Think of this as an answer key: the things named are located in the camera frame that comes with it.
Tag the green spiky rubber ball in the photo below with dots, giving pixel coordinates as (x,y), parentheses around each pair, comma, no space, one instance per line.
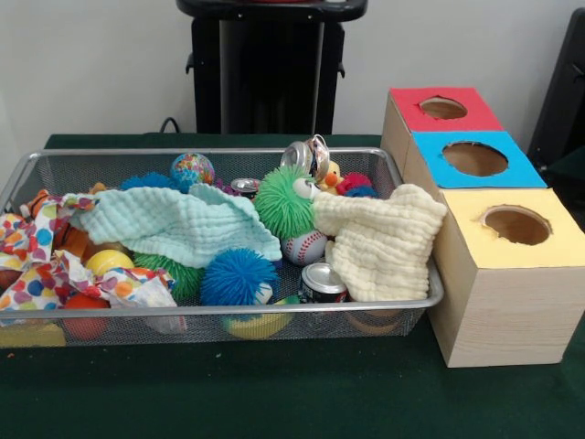
(285,201)

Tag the cream knitted cloth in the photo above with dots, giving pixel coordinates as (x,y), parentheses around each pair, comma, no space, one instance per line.
(388,238)

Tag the polka dot colourful cloth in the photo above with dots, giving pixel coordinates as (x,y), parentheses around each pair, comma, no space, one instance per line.
(37,256)

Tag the wooden box with three holes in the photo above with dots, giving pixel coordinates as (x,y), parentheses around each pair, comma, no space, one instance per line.
(498,311)

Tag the white baseball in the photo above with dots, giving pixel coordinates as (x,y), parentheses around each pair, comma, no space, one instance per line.
(304,247)

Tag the crushed silver can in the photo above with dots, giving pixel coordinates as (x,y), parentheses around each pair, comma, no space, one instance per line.
(306,154)

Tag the black labelled silver can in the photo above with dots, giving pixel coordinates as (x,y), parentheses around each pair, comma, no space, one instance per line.
(324,282)

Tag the blue spiky rubber ball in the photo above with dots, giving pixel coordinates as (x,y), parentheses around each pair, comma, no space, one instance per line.
(236,279)

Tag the mint green fuzzy cloth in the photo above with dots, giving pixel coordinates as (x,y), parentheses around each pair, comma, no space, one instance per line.
(183,224)

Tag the small globe ball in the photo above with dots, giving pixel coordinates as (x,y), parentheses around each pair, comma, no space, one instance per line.
(193,168)

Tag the dark green spiky ball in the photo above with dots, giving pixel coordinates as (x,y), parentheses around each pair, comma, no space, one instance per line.
(178,276)

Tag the yellow smooth ball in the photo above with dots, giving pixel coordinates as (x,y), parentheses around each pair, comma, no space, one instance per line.
(110,262)

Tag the red orange smooth ball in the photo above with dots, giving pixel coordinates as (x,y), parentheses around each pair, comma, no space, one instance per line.
(84,313)

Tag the dark green side table cloth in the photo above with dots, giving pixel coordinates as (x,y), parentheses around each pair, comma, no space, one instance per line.
(571,166)

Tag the black upright panel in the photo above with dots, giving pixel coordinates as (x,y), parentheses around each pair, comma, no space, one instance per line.
(562,91)

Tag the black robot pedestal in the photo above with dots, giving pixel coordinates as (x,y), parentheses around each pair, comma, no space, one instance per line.
(274,82)

